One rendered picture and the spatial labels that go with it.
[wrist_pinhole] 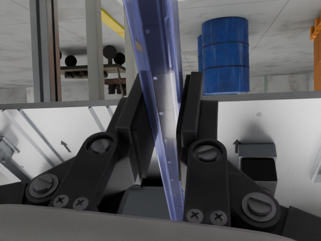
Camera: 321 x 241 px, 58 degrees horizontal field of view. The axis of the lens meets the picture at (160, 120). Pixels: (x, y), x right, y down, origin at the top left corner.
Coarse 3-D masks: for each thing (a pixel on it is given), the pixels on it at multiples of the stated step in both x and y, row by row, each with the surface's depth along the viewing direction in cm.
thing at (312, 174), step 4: (320, 148) 31; (320, 152) 31; (320, 156) 31; (316, 160) 33; (320, 160) 32; (316, 164) 33; (320, 164) 32; (312, 168) 34; (316, 168) 33; (320, 168) 33; (312, 172) 34; (316, 172) 33; (320, 172) 33; (312, 176) 34; (316, 176) 34; (320, 176) 34; (312, 180) 35; (316, 180) 35; (320, 180) 35
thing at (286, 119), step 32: (224, 96) 29; (256, 96) 28; (288, 96) 27; (320, 96) 26; (0, 128) 37; (32, 128) 36; (64, 128) 35; (96, 128) 34; (224, 128) 31; (256, 128) 30; (288, 128) 30; (320, 128) 29; (32, 160) 43; (64, 160) 42; (288, 160) 34; (288, 192) 40; (320, 192) 39
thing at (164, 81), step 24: (144, 0) 8; (168, 0) 8; (144, 24) 8; (168, 24) 8; (144, 48) 9; (168, 48) 9; (144, 72) 10; (168, 72) 10; (144, 96) 11; (168, 96) 11; (168, 120) 12; (168, 144) 13; (168, 168) 15; (168, 192) 17
